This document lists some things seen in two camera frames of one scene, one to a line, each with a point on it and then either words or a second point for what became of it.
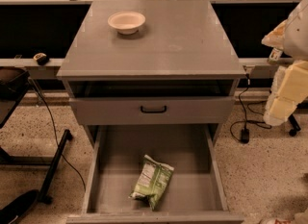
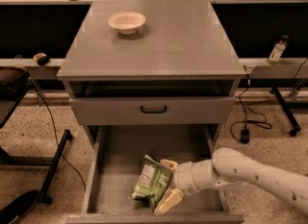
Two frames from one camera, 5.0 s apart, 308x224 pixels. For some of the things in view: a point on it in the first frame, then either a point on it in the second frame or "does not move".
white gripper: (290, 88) to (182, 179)
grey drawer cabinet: (148, 62) does not move
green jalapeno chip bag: (152, 181) does not move
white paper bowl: (126, 22) does not move
